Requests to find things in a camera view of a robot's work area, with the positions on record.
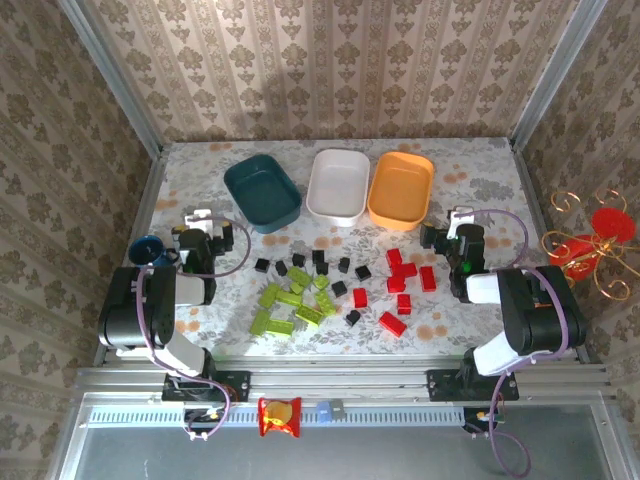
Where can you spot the white plastic container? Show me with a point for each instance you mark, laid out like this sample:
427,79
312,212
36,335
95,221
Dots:
336,185

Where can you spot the aluminium table side rail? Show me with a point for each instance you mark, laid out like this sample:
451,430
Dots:
532,200
149,195

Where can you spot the aluminium frame post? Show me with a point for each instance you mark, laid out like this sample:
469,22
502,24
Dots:
556,75
114,75

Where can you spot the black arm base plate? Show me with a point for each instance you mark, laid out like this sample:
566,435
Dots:
240,385
440,385

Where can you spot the grey metal lower shelf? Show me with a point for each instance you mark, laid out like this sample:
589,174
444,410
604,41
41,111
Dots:
350,455

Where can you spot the black lego brick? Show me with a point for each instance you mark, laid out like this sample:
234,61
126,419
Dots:
318,256
363,272
353,317
281,267
321,268
343,264
298,259
339,287
262,265

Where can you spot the floral table cover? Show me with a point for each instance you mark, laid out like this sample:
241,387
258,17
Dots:
200,165

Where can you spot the teal plastic container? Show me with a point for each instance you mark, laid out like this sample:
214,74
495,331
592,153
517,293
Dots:
262,192

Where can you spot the small blue block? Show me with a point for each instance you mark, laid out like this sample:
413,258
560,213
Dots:
324,411

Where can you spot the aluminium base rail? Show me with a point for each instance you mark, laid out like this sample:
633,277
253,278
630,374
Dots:
340,380

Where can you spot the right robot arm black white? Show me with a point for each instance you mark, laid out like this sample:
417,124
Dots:
540,310

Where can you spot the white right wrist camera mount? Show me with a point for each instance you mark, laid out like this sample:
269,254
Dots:
456,220

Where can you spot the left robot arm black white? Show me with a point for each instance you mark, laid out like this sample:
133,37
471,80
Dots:
125,310

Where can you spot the small green lego brick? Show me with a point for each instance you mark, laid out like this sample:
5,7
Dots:
296,288

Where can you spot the red and gold ornament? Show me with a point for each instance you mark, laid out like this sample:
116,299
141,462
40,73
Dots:
611,225

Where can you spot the red snack bag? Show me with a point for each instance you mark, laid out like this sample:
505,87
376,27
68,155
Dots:
280,417

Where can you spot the small grey block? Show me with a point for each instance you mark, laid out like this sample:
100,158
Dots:
338,409

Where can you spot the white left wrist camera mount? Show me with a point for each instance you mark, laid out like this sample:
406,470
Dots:
199,218

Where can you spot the orange plastic container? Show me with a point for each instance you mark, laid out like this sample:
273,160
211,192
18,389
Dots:
400,192

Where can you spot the dark blue enamel mug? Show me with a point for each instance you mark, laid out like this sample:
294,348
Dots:
145,250

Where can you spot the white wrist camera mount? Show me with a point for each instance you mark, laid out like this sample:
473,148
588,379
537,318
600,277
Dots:
456,220
199,218

